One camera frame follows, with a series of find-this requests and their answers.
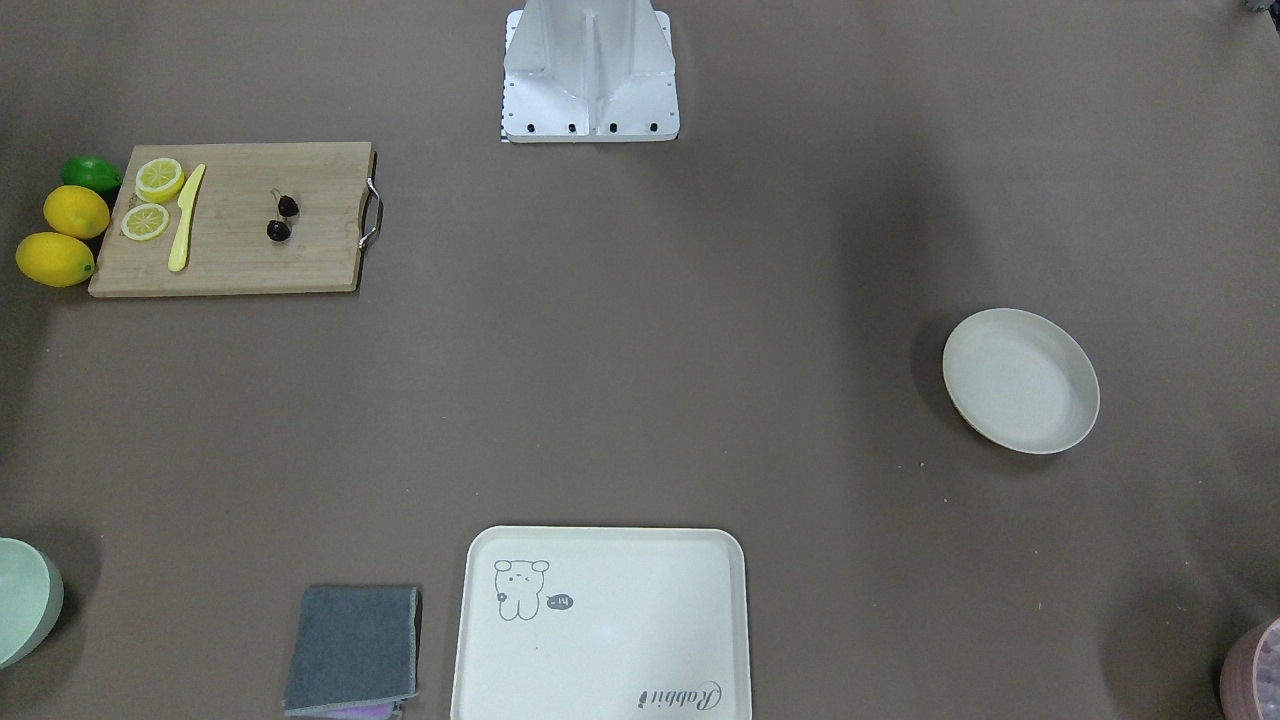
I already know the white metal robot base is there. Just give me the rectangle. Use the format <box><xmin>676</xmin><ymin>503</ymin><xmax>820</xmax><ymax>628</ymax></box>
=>
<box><xmin>500</xmin><ymin>1</ymin><xmax>681</xmax><ymax>143</ymax></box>

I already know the cream rabbit tray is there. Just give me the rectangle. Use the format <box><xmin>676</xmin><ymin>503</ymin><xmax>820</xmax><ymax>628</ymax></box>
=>
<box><xmin>451</xmin><ymin>527</ymin><xmax>753</xmax><ymax>719</ymax></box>

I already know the dark red cherry upper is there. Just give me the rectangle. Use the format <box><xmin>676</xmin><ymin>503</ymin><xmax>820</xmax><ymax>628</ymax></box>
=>
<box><xmin>271</xmin><ymin>188</ymin><xmax>300</xmax><ymax>220</ymax></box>

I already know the cream round plate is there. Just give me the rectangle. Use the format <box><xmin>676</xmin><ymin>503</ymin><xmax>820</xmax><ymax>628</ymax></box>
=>
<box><xmin>942</xmin><ymin>307</ymin><xmax>1101</xmax><ymax>455</ymax></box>

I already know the grey folded cloth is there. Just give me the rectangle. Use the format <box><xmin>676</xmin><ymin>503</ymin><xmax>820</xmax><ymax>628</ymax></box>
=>
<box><xmin>282</xmin><ymin>585</ymin><xmax>420</xmax><ymax>719</ymax></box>

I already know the bamboo cutting board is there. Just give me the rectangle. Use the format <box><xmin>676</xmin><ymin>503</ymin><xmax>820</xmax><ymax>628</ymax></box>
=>
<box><xmin>88</xmin><ymin>142</ymin><xmax>381</xmax><ymax>299</ymax></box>

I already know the yellow plastic knife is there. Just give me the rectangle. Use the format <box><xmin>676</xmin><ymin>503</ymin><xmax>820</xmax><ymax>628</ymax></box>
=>
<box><xmin>166</xmin><ymin>163</ymin><xmax>206</xmax><ymax>273</ymax></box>

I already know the upper lemon slice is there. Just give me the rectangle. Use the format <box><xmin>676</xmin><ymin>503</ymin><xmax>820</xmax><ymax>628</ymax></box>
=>
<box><xmin>134</xmin><ymin>158</ymin><xmax>187</xmax><ymax>205</ymax></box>

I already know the lemon slice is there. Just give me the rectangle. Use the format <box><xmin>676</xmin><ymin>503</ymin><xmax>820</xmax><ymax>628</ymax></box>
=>
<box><xmin>134</xmin><ymin>158</ymin><xmax>187</xmax><ymax>205</ymax></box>
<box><xmin>120</xmin><ymin>202</ymin><xmax>172</xmax><ymax>242</ymax></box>

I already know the lower lemon slice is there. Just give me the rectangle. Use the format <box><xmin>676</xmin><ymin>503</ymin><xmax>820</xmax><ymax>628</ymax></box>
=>
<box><xmin>120</xmin><ymin>202</ymin><xmax>172</xmax><ymax>242</ymax></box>

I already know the upper yellow lemon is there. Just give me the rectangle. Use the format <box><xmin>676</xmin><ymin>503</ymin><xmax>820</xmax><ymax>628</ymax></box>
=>
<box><xmin>42</xmin><ymin>184</ymin><xmax>111</xmax><ymax>240</ymax></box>

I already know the yellow lemon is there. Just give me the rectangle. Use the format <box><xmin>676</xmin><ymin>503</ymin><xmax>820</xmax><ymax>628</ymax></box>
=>
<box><xmin>42</xmin><ymin>184</ymin><xmax>111</xmax><ymax>240</ymax></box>
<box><xmin>15</xmin><ymin>231</ymin><xmax>96</xmax><ymax>288</ymax></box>

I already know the green lime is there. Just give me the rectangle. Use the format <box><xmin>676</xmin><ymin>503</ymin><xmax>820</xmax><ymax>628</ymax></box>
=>
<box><xmin>60</xmin><ymin>155</ymin><xmax>123</xmax><ymax>195</ymax></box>

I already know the lower yellow lemon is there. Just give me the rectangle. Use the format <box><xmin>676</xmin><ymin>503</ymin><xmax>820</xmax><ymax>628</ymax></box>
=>
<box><xmin>15</xmin><ymin>231</ymin><xmax>96</xmax><ymax>288</ymax></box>

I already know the mint green bowl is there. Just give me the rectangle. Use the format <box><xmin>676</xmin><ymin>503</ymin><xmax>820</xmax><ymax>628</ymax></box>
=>
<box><xmin>1</xmin><ymin>538</ymin><xmax>64</xmax><ymax>667</ymax></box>

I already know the pink bowl with ice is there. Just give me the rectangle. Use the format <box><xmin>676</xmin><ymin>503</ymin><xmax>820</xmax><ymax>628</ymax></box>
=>
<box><xmin>1219</xmin><ymin>618</ymin><xmax>1279</xmax><ymax>719</ymax></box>

